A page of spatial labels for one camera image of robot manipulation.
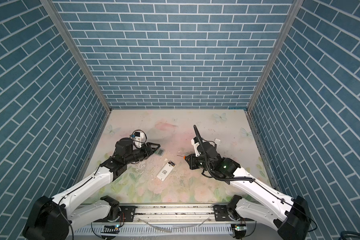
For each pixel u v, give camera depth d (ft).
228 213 2.19
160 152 3.07
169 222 2.41
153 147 2.46
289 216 1.30
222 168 1.74
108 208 2.04
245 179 1.58
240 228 2.42
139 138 2.47
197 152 2.18
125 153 2.04
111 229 2.37
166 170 2.86
